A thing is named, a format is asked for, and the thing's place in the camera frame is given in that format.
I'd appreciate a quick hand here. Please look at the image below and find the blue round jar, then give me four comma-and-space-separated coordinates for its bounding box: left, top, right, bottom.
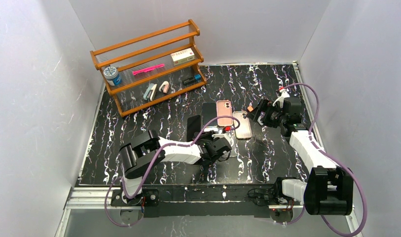
103, 66, 121, 86

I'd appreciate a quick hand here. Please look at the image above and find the black smartphone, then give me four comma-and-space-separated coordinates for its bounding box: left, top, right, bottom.
186, 115, 202, 142
201, 102, 217, 125

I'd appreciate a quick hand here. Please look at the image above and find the black blue marker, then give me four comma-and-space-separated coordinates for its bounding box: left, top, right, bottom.
182, 74, 202, 86

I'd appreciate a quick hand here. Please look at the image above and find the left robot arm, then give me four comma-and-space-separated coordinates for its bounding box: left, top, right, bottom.
118, 130, 232, 204

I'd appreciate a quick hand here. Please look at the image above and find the clear phone case with phone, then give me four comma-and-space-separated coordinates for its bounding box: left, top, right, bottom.
225, 140, 238, 158

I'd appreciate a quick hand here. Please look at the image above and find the pink highlighter pen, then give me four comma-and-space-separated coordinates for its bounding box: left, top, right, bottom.
132, 64, 165, 76

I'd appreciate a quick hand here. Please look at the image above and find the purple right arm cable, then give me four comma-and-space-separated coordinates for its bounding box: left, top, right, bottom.
278, 82, 368, 237

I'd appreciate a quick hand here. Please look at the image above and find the teal eraser block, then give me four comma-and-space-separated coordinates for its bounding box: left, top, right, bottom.
143, 83, 154, 100

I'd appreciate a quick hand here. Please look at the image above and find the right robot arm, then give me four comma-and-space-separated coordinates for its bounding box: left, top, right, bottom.
246, 97, 354, 216

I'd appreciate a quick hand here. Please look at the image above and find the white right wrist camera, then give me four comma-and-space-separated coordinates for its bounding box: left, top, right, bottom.
272, 87, 290, 109

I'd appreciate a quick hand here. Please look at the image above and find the orange wooden shelf rack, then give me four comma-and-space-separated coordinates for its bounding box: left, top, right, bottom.
90, 19, 207, 117

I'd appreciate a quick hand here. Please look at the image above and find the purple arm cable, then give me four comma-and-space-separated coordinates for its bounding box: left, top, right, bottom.
278, 82, 368, 237
104, 116, 241, 228

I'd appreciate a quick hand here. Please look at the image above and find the cream cased phone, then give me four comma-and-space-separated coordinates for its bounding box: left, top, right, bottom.
232, 111, 252, 140

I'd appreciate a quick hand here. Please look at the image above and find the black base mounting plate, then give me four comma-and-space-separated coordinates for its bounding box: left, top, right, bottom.
109, 184, 302, 219

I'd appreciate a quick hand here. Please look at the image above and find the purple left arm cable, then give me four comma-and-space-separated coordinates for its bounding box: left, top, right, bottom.
104, 116, 241, 228

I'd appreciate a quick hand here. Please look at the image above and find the pink tape dispenser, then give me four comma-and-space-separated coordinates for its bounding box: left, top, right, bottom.
159, 81, 170, 94

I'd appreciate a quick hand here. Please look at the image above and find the white medicine box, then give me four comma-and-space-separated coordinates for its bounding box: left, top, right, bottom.
170, 48, 196, 66

